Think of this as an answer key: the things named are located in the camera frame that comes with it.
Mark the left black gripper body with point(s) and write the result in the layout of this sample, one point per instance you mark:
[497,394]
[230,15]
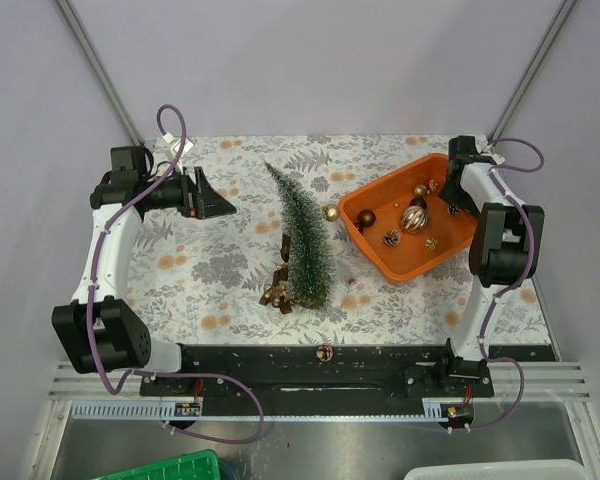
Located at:
[185,199]

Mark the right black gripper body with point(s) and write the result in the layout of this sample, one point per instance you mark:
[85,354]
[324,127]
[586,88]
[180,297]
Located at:
[457,196]

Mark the orange plastic bin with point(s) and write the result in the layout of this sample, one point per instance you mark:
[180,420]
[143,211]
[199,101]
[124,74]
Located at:
[401,225]

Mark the brown leaf decoration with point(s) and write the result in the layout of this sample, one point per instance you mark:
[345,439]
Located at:
[277,294]

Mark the gold glitter ball ornament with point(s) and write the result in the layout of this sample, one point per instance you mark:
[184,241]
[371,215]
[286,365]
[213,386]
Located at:
[331,212]

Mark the small green christmas tree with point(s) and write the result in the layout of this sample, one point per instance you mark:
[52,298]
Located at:
[311,258]

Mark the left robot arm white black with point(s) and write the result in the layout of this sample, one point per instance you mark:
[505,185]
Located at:
[98,329]

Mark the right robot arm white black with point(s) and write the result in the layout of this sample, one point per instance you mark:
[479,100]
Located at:
[502,255]

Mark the small gold ornament cluster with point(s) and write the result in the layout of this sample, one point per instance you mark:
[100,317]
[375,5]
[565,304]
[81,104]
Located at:
[423,189]

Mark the dark brown bauble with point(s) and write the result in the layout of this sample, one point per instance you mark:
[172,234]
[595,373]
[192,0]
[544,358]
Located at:
[419,202]
[366,219]

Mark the gold striped bauble ornament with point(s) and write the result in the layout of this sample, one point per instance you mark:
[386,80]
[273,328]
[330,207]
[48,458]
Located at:
[414,219]

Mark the gold leaf sequin ornament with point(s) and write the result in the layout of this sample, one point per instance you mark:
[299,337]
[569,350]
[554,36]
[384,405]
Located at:
[431,243]

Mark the frosted pine cone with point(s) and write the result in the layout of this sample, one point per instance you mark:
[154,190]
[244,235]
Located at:
[392,238]
[324,353]

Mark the floral patterned table mat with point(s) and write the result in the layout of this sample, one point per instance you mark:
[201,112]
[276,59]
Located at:
[200,282]

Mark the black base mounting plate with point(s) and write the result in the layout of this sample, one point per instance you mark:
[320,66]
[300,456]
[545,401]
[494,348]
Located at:
[289,381]

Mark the green plastic crate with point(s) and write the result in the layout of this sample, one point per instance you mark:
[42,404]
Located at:
[202,465]

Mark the white plastic container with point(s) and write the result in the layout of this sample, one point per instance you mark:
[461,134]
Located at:
[561,469]

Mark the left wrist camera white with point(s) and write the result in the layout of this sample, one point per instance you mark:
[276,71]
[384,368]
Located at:
[176,146]

